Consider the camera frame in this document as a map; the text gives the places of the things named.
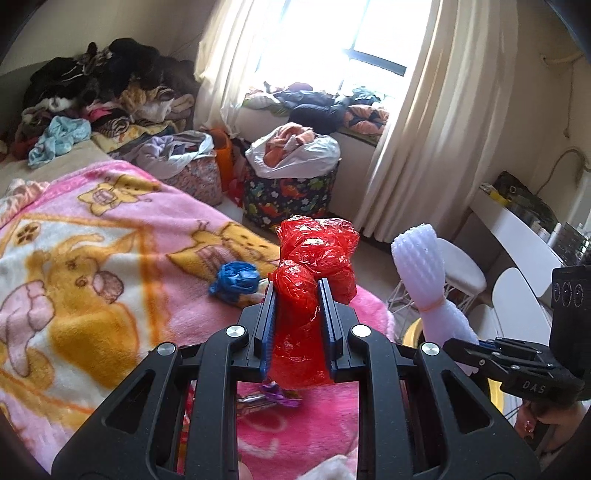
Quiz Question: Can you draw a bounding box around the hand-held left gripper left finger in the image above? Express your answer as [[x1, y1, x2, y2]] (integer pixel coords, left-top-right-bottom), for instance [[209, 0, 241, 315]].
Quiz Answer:
[[51, 279, 279, 480]]

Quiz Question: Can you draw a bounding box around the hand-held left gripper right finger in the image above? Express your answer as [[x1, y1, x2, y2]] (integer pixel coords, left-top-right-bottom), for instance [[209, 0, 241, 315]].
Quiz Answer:
[[318, 278, 542, 480]]

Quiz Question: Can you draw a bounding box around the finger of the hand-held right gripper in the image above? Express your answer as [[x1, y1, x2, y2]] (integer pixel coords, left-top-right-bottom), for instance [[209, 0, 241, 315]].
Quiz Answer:
[[442, 338, 550, 386], [478, 337, 555, 358]]

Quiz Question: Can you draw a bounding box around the red plastic bag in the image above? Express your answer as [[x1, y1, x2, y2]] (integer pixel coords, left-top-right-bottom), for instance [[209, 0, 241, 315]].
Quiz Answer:
[[268, 215, 361, 388]]

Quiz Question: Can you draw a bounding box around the blue plastic bag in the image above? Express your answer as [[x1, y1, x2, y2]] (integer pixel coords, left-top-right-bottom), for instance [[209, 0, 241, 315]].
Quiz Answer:
[[209, 262, 262, 303]]

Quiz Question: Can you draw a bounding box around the yellow bin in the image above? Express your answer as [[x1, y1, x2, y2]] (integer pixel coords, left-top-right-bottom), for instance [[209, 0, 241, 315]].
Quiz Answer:
[[402, 318, 506, 414]]

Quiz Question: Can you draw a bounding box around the person's right hand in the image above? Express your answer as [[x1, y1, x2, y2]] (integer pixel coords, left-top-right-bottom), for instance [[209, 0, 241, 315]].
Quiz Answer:
[[518, 399, 591, 460]]

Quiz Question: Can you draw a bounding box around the white chair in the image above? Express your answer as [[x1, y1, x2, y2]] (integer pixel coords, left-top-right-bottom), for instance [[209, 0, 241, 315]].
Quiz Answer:
[[473, 268, 552, 343]]

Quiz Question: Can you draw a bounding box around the purple candy wrapper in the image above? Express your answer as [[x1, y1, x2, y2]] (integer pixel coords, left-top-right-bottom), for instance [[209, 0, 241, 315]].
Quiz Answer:
[[238, 381, 303, 411]]

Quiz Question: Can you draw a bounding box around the white desk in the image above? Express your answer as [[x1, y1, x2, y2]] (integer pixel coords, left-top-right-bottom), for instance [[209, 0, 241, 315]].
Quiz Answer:
[[468, 189, 578, 296]]

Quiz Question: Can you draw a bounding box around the dinosaur print storage basket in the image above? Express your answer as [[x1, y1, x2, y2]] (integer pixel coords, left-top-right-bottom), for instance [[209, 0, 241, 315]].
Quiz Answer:
[[242, 161, 340, 230]]

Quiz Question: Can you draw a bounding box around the dark clutter on desk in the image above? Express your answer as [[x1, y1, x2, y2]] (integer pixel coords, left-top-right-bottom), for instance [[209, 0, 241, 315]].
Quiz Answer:
[[480, 171, 560, 232]]

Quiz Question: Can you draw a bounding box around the white cloth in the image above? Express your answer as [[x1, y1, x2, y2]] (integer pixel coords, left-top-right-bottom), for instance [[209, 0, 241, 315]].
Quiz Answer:
[[300, 455, 366, 480]]

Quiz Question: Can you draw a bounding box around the floral fabric basket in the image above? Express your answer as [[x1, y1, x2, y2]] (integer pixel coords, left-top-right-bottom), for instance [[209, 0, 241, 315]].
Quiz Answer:
[[173, 154, 223, 207]]

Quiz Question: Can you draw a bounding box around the white plastic bag of clothes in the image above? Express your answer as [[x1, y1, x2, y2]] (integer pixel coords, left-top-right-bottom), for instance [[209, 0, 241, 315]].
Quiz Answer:
[[245, 122, 341, 179]]

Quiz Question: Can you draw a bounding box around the orange plastic container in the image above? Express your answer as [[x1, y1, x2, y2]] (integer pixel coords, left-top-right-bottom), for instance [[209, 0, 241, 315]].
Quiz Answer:
[[210, 129, 235, 192]]

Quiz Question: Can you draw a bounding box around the pink cartoon printed blanket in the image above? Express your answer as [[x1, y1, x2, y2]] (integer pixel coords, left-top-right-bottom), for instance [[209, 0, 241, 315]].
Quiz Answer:
[[0, 159, 399, 480]]

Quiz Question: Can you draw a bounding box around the grey purple clothes heap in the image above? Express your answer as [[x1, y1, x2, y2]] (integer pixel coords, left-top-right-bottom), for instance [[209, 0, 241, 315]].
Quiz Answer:
[[124, 130, 218, 174]]

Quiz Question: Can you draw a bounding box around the clothes heap on window seat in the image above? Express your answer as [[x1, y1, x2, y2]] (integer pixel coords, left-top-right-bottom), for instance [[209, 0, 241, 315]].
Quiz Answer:
[[245, 82, 391, 136]]

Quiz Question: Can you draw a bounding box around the long cream curtain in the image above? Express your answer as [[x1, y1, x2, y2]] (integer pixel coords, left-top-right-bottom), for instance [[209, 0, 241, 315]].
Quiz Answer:
[[353, 0, 532, 241]]

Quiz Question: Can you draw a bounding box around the short cream curtain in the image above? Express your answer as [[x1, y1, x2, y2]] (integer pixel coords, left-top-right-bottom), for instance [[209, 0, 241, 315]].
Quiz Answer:
[[194, 0, 260, 134]]

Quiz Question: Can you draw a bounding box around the light blue cloth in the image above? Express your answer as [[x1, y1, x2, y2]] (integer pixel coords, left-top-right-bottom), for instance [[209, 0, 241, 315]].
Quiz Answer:
[[28, 115, 92, 167]]

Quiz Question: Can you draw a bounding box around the pile of dark clothes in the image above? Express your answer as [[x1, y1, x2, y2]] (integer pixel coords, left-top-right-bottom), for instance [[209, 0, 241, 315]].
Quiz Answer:
[[9, 37, 201, 153]]

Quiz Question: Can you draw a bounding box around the white wire stool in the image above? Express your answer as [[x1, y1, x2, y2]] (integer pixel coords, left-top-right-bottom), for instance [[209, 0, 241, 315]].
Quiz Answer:
[[385, 237, 488, 324]]

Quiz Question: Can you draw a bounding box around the black window frame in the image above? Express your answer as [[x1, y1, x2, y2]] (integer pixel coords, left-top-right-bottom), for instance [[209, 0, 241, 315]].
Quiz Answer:
[[344, 46, 408, 78]]

